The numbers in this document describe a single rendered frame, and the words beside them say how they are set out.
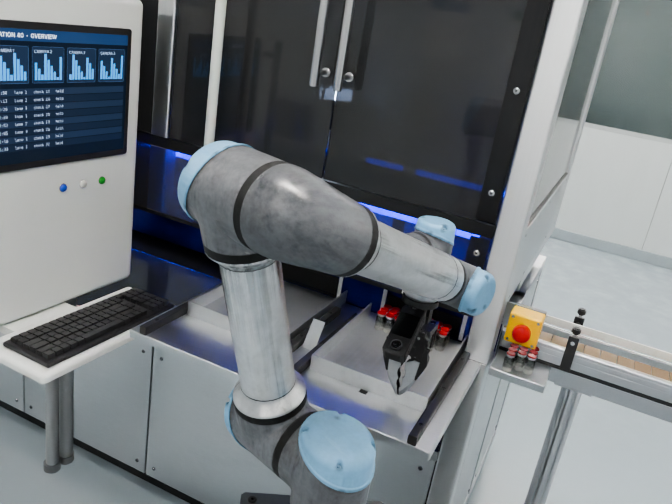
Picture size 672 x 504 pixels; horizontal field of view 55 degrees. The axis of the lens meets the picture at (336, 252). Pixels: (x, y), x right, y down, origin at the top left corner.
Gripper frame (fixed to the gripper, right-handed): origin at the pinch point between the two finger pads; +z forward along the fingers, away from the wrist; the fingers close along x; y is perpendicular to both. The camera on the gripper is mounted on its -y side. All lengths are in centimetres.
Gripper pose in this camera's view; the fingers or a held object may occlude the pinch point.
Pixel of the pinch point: (398, 390)
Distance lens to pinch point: 131.9
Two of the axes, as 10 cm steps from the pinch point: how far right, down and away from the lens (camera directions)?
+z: -1.5, 9.3, 3.3
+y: 4.2, -2.4, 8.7
